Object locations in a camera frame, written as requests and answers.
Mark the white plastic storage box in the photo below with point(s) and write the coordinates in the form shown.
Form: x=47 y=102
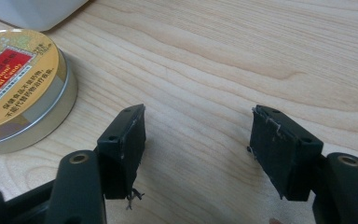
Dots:
x=34 y=12

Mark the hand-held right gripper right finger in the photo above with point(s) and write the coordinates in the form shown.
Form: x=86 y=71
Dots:
x=279 y=149

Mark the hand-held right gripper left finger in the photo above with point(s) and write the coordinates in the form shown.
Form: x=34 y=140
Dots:
x=122 y=149

